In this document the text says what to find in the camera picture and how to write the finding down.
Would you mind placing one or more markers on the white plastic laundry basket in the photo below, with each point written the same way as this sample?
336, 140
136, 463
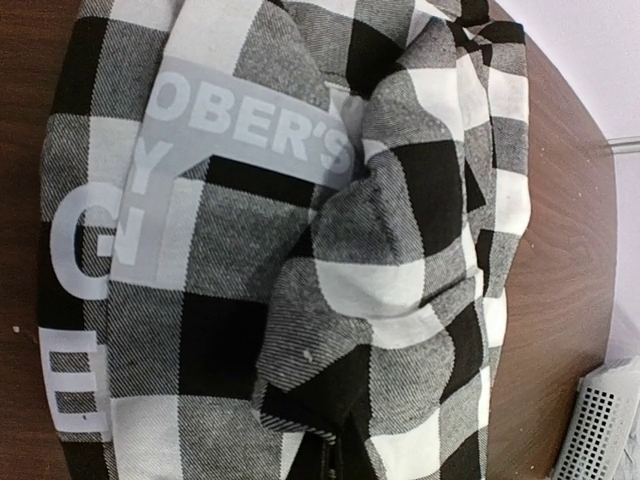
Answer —
602, 441

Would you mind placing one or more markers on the black white plaid shirt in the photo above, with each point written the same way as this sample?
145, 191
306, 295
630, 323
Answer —
275, 237

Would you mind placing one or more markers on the right aluminium frame post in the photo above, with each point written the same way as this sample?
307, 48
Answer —
625, 145

